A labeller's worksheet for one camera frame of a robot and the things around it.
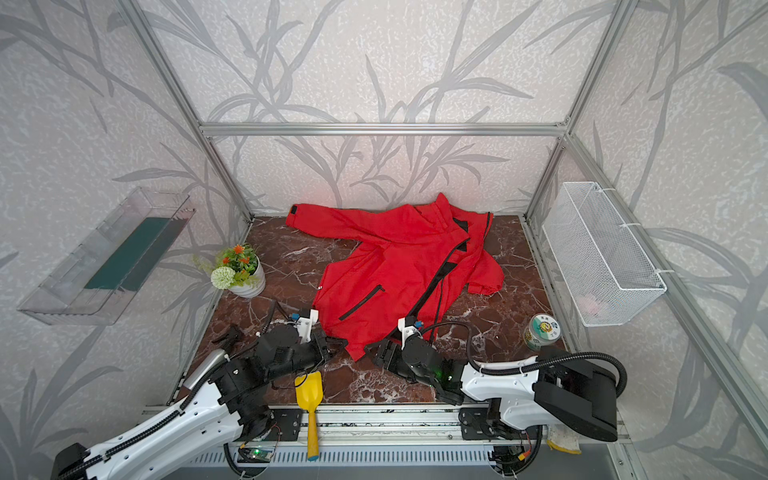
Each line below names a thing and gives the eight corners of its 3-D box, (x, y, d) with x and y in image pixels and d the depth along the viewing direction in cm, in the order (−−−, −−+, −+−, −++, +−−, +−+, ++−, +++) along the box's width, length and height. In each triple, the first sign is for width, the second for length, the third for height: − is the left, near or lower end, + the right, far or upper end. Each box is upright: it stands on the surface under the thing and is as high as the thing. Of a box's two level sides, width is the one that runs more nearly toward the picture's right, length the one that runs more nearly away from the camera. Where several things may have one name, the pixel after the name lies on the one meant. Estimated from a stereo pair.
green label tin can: (526, 351, 88) (537, 340, 81) (519, 326, 93) (529, 313, 86) (552, 352, 88) (565, 340, 81) (544, 326, 93) (555, 313, 86)
